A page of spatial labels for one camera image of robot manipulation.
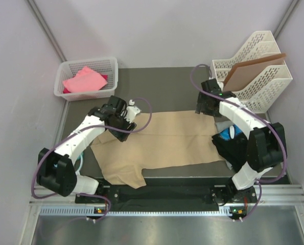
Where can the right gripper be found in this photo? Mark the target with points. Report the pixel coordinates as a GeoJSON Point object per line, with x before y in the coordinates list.
{"type": "Point", "coordinates": [201, 108]}

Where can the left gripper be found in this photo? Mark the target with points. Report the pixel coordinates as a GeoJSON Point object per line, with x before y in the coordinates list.
{"type": "Point", "coordinates": [121, 136]}

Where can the beige t shirt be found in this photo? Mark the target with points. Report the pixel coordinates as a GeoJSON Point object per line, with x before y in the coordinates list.
{"type": "Point", "coordinates": [171, 139]}

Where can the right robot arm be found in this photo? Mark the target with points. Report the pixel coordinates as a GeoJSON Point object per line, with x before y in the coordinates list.
{"type": "Point", "coordinates": [244, 119]}

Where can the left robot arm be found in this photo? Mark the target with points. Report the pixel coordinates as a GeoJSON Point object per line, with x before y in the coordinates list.
{"type": "Point", "coordinates": [56, 167]}

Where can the grey t shirt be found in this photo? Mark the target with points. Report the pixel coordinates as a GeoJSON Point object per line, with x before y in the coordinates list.
{"type": "Point", "coordinates": [220, 126]}

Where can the pink folded t shirt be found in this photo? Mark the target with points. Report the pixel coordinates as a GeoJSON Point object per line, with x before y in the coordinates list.
{"type": "Point", "coordinates": [85, 80]}

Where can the black graphic t shirt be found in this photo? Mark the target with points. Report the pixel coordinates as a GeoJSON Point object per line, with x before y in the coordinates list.
{"type": "Point", "coordinates": [260, 149]}

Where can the teal headphones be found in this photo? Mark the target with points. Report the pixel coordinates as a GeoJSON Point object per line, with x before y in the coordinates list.
{"type": "Point", "coordinates": [81, 159]}

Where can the brown cardboard sheet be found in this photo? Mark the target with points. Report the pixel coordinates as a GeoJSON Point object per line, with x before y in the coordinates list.
{"type": "Point", "coordinates": [243, 73]}

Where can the white file organizer rack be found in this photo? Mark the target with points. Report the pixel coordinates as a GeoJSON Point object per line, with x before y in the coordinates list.
{"type": "Point", "coordinates": [261, 93]}

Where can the white plastic basket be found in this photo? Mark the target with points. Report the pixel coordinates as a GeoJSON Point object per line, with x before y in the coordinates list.
{"type": "Point", "coordinates": [87, 79]}

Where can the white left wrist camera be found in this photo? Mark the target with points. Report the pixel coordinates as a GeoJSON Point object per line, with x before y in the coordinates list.
{"type": "Point", "coordinates": [132, 111]}

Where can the aluminium frame rail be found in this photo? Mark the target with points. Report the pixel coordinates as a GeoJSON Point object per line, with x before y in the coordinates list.
{"type": "Point", "coordinates": [272, 195]}

